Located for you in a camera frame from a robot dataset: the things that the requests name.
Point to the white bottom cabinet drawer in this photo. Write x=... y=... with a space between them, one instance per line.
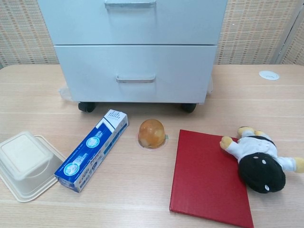
x=90 y=71

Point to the orange fruit jelly cup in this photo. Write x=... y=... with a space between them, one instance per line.
x=152 y=134

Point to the black caster wheel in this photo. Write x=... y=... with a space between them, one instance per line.
x=189 y=108
x=86 y=107

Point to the clear plastic film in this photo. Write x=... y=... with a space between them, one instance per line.
x=64 y=93
x=210 y=85

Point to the blue white toothpaste box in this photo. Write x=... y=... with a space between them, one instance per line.
x=95 y=149

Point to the red hardcover book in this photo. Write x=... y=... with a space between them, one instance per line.
x=204 y=175

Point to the plush doll white coat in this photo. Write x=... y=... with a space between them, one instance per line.
x=261 y=164

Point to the beige woven screen panel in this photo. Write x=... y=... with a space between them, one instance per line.
x=21 y=35
x=249 y=31

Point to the white foam food container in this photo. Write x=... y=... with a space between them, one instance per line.
x=23 y=161

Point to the white drawer cabinet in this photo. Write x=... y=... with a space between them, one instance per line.
x=199 y=103

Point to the white screen frame post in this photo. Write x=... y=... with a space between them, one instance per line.
x=288 y=35

